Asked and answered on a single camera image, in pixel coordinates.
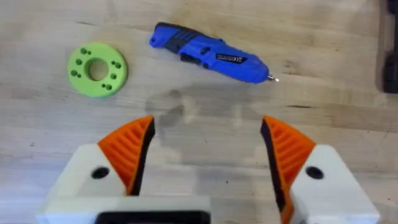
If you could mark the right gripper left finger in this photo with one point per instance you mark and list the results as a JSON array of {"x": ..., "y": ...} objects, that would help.
[{"x": 124, "y": 161}]

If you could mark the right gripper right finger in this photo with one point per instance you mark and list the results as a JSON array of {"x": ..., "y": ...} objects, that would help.
[{"x": 311, "y": 186}]

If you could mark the blue electric screwdriver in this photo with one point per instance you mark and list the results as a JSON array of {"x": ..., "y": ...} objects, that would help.
[{"x": 211, "y": 54}]

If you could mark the green disc with holes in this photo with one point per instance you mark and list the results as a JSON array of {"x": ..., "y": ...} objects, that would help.
[{"x": 97, "y": 69}]

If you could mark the black object at table edge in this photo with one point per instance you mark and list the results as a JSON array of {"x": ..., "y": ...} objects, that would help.
[{"x": 391, "y": 62}]

